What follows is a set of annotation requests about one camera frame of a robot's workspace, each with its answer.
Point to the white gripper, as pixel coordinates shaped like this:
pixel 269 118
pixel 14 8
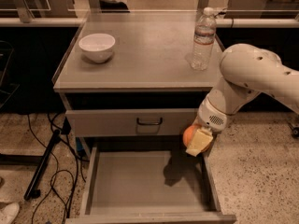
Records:
pixel 211 117

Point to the white shoe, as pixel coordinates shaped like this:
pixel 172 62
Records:
pixel 9 213

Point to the black metal stand leg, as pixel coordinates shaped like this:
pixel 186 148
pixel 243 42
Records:
pixel 31 191

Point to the orange fruit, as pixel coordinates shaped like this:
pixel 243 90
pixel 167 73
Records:
pixel 188 134

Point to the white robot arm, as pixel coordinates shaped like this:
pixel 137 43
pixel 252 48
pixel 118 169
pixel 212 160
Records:
pixel 246 72

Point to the grey drawer cabinet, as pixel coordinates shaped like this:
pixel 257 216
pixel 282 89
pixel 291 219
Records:
pixel 149 69

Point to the open grey middle drawer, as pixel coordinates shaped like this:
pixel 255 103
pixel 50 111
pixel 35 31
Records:
pixel 149 185

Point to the grey top drawer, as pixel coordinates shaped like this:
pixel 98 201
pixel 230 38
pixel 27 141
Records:
pixel 130 122

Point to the white ceramic bowl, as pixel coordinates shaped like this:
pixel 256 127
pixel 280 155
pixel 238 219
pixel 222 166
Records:
pixel 97 47

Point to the clear plastic water bottle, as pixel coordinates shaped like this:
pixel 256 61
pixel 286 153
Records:
pixel 203 39

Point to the white counter rail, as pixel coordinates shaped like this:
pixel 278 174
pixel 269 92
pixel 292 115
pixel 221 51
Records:
pixel 222 23

